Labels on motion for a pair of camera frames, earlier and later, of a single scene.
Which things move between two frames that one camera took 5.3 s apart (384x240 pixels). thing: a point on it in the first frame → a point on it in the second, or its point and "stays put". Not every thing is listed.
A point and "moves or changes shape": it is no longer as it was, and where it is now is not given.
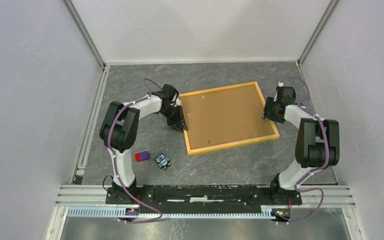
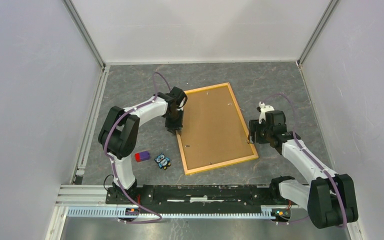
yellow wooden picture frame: [190, 152] → [209, 167]
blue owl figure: [162, 161] stays put
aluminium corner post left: [69, 4] stays put
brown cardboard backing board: [225, 116] moves or changes shape
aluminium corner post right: [330, 8] stays put
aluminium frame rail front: [312, 196] stays put
